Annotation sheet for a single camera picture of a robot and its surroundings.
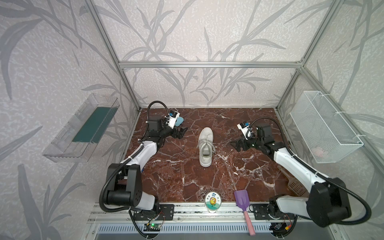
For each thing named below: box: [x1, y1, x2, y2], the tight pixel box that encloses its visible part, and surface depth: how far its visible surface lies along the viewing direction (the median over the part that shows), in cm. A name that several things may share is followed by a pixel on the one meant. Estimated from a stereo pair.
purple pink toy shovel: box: [234, 189, 256, 236], surface depth 78 cm
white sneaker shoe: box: [196, 127, 216, 167], surface depth 91 cm
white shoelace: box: [196, 134, 216, 158], surface depth 91 cm
